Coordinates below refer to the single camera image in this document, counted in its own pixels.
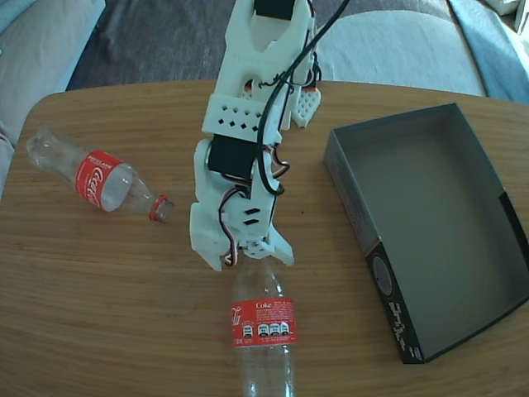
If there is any clear bottle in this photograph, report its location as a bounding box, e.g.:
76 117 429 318
25 126 177 225
229 258 299 397

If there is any grey cardboard box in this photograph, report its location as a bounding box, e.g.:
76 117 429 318
322 103 529 365

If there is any light grey sofa cushion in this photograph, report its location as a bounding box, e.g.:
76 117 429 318
317 12 487 98
0 0 107 203

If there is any light blue blanket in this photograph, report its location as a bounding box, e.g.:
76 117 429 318
448 0 529 104

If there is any black camera cable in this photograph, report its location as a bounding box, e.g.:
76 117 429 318
254 0 350 198

